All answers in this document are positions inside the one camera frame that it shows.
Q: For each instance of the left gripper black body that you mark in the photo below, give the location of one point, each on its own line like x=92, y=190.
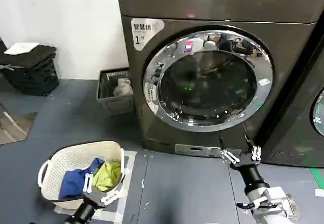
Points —
x=91, y=202

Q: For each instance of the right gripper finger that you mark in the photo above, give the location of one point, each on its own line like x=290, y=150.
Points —
x=229, y=154
x=255, y=153

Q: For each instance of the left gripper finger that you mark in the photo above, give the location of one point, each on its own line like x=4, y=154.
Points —
x=88, y=182
x=110, y=197

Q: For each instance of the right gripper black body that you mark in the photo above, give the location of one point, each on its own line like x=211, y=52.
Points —
x=250, y=171

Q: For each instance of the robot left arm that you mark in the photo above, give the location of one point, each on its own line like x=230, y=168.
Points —
x=69, y=221

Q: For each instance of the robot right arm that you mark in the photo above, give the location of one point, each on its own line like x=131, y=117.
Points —
x=276, y=203

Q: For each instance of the blue garment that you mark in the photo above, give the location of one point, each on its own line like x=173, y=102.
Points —
x=72, y=181

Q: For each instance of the yellow-green garment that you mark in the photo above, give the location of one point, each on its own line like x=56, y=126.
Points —
x=107, y=174

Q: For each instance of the white perforated laundry basket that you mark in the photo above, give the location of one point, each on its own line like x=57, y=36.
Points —
x=76, y=153

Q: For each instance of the dark grey dryer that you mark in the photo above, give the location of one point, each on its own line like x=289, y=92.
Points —
x=291, y=123

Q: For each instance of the round chrome glass dryer door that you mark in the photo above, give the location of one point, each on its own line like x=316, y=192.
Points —
x=207, y=87

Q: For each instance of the chrome-rimmed dryer door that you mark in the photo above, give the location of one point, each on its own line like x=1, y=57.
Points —
x=319, y=112

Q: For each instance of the grey front-loading dryer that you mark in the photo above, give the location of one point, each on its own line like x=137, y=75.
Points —
x=157, y=123

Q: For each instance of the grey plastic basket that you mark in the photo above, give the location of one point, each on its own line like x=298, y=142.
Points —
x=114, y=106

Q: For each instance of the pale crumpled cloth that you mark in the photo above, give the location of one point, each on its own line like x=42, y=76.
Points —
x=123, y=88

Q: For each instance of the black stacked crates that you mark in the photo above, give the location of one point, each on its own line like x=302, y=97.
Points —
x=33, y=72

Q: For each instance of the white dryer label sticker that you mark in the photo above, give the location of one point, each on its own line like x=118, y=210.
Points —
x=144, y=34

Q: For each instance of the white flat board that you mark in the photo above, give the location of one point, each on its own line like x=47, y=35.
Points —
x=21, y=48

